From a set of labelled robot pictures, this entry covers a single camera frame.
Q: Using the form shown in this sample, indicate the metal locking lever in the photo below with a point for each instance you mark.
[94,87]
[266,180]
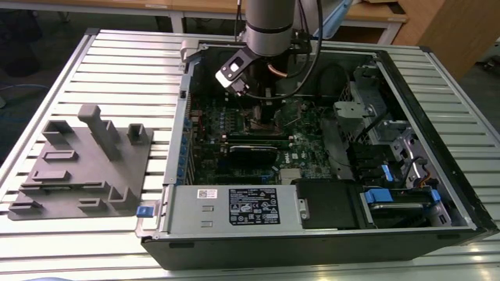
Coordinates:
[292,123]

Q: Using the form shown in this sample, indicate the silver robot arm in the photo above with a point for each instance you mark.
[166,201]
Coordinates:
[269,29]

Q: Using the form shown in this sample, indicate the CPU socket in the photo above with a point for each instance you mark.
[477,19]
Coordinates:
[273,129]

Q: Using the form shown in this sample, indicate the copper curved tube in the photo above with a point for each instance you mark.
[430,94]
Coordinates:
[273,73]

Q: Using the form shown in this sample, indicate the black graphics card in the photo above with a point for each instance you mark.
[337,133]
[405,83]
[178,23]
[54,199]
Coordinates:
[252,156]

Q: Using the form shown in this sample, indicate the perforated silver drive cage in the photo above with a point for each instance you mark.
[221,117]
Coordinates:
[357,93]

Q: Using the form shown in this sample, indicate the green motherboard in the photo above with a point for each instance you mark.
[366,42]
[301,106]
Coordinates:
[308,164]

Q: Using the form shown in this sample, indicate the silver chipset heatsink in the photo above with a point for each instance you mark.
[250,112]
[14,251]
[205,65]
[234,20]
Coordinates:
[290,173]

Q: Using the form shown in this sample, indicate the black disk bay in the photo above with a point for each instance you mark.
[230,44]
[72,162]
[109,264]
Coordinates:
[362,158]

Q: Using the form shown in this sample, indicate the blue disk carrier tab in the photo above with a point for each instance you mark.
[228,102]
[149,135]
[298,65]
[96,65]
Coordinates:
[386,172]

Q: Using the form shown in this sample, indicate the black plastic shroud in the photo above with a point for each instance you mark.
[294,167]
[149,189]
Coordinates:
[328,205]

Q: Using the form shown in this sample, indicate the hard disk in blue carrier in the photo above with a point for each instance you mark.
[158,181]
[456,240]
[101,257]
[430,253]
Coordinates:
[377,195]

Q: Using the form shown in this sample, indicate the silver power supply unit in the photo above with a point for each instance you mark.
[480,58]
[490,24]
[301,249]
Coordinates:
[186,216]

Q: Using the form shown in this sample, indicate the grey parts rack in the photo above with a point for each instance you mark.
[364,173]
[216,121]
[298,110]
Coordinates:
[97,175]

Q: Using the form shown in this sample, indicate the blue case latch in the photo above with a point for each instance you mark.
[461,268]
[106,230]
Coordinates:
[145,212]

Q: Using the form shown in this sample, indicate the wooden cabinet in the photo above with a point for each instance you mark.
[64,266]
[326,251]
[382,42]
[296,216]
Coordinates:
[460,29]

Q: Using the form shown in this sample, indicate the black PC case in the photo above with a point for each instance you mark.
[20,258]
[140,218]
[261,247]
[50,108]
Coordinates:
[273,251]

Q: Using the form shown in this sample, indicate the white cart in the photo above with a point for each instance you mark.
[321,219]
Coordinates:
[492,54]

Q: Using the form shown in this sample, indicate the black office chair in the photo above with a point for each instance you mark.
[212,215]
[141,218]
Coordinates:
[18,44]

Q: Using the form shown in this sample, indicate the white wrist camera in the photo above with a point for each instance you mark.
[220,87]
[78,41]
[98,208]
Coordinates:
[232,68]

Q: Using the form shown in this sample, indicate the grey case corner bracket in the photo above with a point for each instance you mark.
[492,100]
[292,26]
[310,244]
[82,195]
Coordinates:
[189,48]

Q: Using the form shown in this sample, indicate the silver metal bracket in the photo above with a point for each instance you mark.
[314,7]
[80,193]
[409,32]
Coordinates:
[349,112]

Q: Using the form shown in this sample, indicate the wooden desk white frame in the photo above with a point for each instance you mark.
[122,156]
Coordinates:
[374,13]

